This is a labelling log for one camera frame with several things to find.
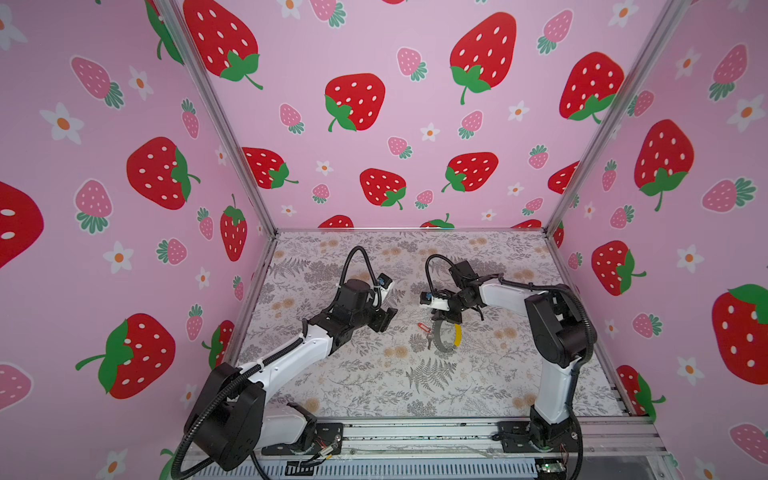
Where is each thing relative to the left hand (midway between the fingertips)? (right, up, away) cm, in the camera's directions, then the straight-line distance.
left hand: (387, 302), depth 85 cm
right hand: (+15, -5, +13) cm, 21 cm away
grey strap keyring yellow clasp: (+22, -12, +8) cm, 26 cm away
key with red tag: (+13, -12, +8) cm, 19 cm away
